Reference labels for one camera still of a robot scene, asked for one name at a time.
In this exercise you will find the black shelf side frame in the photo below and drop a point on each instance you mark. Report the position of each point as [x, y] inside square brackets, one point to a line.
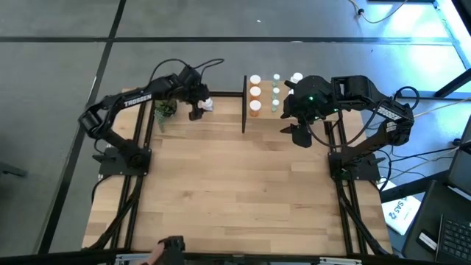
[244, 117]

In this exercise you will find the black camera frame bar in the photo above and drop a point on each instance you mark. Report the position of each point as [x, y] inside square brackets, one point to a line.
[55, 259]

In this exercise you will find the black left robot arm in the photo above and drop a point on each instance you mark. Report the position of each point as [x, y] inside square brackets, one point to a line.
[136, 100]

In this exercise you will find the wooden shelf board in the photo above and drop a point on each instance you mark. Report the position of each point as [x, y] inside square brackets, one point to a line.
[265, 117]

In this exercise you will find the black plant pot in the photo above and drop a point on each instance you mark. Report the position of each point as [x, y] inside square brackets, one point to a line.
[167, 110]

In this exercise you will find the white Melatonin supplement bottle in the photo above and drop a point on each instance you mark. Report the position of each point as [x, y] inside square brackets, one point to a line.
[297, 77]

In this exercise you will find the black aluminium table frame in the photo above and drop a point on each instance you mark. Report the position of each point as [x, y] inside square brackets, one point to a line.
[228, 93]

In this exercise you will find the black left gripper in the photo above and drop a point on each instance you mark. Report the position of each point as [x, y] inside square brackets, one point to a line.
[191, 90]

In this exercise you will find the person's hand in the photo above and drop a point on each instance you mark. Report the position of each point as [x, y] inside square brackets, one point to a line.
[156, 254]

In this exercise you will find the black laptop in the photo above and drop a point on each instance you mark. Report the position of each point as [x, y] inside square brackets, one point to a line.
[434, 206]

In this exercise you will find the silver metal bracket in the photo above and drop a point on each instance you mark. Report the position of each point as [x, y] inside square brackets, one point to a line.
[130, 257]
[340, 261]

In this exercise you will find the white box blue print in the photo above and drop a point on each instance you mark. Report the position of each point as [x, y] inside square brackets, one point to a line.
[403, 217]

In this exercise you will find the orange pill bottle white cap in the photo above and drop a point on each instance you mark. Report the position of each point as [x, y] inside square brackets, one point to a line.
[255, 106]
[255, 91]
[255, 79]

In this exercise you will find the dark grey monitor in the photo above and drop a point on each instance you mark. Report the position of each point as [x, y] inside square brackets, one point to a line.
[461, 169]

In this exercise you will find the green artificial plant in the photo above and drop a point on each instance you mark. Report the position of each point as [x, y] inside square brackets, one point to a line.
[160, 121]

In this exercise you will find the grey chair base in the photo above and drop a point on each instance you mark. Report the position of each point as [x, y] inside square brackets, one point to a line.
[13, 170]

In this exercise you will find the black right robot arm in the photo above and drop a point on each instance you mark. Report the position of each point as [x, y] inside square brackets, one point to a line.
[390, 110]

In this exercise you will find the black device white label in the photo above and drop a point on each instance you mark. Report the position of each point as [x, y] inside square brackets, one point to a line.
[427, 241]

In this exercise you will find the black desk leg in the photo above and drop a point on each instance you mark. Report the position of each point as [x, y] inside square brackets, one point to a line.
[412, 187]
[452, 82]

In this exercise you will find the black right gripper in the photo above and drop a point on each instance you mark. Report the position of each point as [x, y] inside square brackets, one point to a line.
[309, 99]

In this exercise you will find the black keyboard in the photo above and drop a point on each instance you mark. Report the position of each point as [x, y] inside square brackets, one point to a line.
[456, 239]

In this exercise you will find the white bottle blue label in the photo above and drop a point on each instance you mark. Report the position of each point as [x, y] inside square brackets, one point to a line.
[208, 105]

